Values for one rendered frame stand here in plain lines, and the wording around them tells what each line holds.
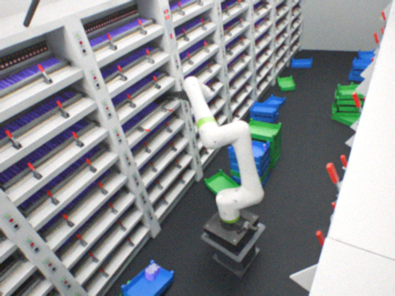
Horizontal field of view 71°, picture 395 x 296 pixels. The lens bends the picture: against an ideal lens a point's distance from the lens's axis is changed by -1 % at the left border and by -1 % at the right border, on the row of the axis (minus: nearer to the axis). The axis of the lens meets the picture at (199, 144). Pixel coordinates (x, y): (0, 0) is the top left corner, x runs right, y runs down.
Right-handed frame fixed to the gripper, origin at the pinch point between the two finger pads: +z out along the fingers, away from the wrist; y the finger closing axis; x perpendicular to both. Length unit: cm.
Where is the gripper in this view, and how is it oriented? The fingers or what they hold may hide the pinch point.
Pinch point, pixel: (166, 96)
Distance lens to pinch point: 216.6
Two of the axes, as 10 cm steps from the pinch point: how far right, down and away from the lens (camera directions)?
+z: -8.0, -0.4, 6.0
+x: 3.2, 8.2, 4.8
